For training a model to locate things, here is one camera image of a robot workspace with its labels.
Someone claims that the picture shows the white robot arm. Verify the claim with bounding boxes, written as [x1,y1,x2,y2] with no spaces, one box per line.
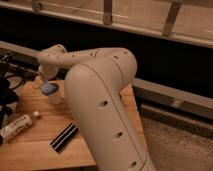
[37,44,156,171]

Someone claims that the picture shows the black striped rectangular block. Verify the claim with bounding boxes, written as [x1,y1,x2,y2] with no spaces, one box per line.
[50,123,78,153]

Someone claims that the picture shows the white tube bottle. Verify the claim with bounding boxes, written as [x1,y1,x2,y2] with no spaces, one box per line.
[0,111,41,145]

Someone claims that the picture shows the black equipment with cables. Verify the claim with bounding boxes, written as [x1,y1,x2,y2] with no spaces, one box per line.
[0,55,20,145]

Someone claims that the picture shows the metal window frame railing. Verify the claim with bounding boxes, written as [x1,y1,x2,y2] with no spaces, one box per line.
[0,0,213,49]

